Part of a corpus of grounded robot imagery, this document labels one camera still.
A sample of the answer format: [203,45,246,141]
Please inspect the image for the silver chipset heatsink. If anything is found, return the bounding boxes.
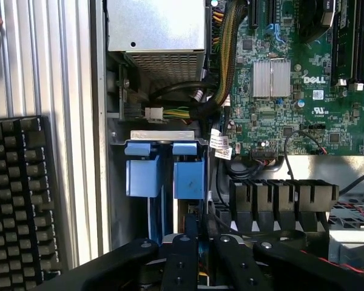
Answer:
[252,59,292,98]

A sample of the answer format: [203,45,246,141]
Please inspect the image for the white labelled data wire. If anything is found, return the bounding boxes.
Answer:
[210,127,234,159]

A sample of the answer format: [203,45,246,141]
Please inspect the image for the open grey PC case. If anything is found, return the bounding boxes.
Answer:
[89,0,364,267]

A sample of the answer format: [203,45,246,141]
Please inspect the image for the green Dell motherboard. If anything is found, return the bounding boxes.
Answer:
[206,0,364,158]

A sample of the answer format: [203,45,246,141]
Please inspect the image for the blue plastic disk carrier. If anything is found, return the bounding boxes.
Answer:
[124,139,206,241]

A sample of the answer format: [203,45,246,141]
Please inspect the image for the silver metal disk bay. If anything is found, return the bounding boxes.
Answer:
[110,129,209,147]

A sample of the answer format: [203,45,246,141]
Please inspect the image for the black computer keyboard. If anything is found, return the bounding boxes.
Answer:
[0,115,63,291]

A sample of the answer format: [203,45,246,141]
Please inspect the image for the black expansion slot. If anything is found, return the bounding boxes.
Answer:
[248,0,260,28]
[266,0,277,27]

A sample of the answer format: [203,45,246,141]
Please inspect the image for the silver power supply unit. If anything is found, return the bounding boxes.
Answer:
[107,0,207,83]

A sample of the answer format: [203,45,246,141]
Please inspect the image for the thin black wire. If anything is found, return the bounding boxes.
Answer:
[283,129,326,180]

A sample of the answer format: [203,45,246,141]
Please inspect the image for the black CPU cooler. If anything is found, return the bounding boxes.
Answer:
[299,0,335,42]

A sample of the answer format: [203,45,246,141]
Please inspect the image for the black braided power cable bundle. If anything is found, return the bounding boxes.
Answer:
[187,0,250,122]

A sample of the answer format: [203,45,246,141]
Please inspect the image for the white power connector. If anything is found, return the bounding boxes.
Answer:
[144,107,165,123]

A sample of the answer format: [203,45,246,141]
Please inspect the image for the red and black wires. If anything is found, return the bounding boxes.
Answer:
[329,201,364,227]

